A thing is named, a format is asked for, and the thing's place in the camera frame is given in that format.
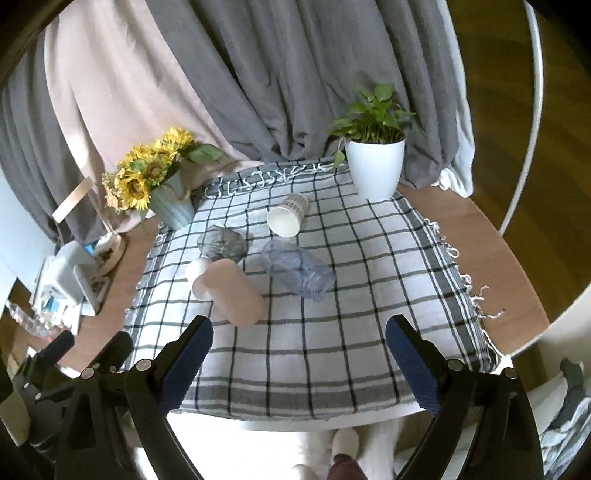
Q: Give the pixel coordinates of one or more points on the white slipper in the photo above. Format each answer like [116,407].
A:
[346,443]

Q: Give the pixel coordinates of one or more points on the grey curtain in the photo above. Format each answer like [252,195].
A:
[286,69]

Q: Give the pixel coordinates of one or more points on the white hoop frame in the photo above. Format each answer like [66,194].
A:
[535,92]

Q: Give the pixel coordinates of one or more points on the small white cup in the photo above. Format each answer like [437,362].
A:
[197,277]

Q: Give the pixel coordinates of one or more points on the green leafy plant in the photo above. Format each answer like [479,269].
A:
[374,115]

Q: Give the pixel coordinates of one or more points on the pink cup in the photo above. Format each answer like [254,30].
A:
[233,295]

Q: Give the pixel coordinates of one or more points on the white plant pot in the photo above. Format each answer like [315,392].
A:
[375,166]

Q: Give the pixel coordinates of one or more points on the grey checked tablecloth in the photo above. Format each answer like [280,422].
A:
[323,350]

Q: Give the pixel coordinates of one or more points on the grey glass cup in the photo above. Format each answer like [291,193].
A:
[221,244]

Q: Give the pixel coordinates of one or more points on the white desktop device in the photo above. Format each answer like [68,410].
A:
[74,277]

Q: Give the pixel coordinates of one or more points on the white paper cup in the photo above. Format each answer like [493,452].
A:
[281,221]

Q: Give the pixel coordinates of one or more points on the wooden stick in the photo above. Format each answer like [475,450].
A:
[69,203]

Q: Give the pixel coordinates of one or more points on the beige curtain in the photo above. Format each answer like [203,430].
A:
[129,92]

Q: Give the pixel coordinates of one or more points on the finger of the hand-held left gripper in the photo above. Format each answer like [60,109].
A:
[119,345]
[57,344]

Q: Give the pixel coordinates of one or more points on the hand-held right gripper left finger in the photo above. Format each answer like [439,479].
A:
[187,364]

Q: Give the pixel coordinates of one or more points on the sunflower bouquet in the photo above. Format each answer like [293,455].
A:
[138,170]

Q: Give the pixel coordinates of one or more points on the pile of grey clothes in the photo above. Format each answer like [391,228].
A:
[565,415]

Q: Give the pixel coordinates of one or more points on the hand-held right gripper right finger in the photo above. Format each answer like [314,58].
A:
[413,364]

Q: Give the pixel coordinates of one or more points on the white sheer curtain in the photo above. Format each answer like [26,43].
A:
[464,152]

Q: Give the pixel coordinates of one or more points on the pale blue ribbed vase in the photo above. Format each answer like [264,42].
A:
[173,207]

